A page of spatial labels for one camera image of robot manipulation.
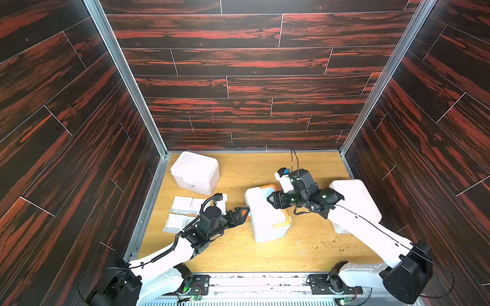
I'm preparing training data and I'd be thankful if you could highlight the white gauze packet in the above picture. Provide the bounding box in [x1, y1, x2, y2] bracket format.
[163, 213, 189, 234]
[190, 198, 205, 215]
[170, 196, 193, 215]

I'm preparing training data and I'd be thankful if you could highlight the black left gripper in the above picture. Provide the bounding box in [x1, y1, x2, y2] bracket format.
[205, 207, 249, 242]

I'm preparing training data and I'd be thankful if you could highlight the white orange-trimmed medicine chest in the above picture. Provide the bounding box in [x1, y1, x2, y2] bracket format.
[245, 185, 292, 243]

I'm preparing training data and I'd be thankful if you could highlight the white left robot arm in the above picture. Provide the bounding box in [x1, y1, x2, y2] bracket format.
[82, 206, 250, 305]

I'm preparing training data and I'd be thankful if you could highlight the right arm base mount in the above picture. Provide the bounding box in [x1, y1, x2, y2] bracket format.
[306, 274, 363, 296]

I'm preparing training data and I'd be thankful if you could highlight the pink medicine chest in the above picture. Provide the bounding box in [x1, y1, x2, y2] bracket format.
[170, 151, 220, 196]

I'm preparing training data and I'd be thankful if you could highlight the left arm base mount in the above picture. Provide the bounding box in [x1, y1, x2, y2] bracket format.
[176, 274, 211, 303]

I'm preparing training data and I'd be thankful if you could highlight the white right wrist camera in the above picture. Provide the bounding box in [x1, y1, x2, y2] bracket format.
[274, 168, 294, 193]

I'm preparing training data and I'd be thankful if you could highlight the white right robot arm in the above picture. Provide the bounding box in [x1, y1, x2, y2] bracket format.
[267, 168, 433, 304]

